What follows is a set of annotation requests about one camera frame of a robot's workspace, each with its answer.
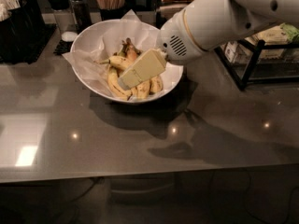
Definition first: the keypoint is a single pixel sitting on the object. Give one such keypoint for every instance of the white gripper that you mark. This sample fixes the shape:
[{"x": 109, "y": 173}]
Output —
[{"x": 175, "y": 38}]

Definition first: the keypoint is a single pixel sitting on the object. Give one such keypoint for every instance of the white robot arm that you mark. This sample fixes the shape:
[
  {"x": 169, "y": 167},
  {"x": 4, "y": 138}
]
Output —
[{"x": 204, "y": 25}]

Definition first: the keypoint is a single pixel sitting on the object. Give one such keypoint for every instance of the left yellow banana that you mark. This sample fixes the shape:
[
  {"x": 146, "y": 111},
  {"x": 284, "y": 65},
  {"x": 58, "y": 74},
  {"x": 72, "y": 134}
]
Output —
[{"x": 112, "y": 80}]

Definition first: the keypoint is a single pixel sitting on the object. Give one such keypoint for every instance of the white bowl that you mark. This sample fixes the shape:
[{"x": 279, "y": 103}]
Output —
[{"x": 84, "y": 41}]

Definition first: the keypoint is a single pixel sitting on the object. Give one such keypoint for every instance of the white paper liner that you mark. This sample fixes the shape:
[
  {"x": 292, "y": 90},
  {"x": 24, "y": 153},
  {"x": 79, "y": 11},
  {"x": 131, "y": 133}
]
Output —
[{"x": 102, "y": 38}]

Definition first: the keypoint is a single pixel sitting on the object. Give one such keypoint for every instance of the cup of wooden stirrers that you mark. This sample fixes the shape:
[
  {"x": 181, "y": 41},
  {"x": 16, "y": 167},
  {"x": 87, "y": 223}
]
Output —
[{"x": 111, "y": 9}]

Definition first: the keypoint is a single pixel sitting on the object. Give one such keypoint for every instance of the small white lid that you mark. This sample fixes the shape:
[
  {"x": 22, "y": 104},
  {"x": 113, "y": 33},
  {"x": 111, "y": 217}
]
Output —
[{"x": 69, "y": 36}]

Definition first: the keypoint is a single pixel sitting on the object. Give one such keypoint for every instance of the dark shaker black lid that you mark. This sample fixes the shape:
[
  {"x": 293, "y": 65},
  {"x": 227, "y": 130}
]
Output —
[{"x": 82, "y": 13}]

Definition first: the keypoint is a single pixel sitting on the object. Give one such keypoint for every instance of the glass shaker black lid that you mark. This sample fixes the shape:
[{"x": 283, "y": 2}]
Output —
[{"x": 63, "y": 15}]

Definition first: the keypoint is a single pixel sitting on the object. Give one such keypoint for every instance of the black sachet organizer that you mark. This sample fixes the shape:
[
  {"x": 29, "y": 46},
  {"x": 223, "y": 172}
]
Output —
[{"x": 21, "y": 27}]

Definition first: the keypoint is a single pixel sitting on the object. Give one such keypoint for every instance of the black wire condiment rack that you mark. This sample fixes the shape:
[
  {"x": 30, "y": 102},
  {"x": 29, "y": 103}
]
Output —
[{"x": 257, "y": 71}]

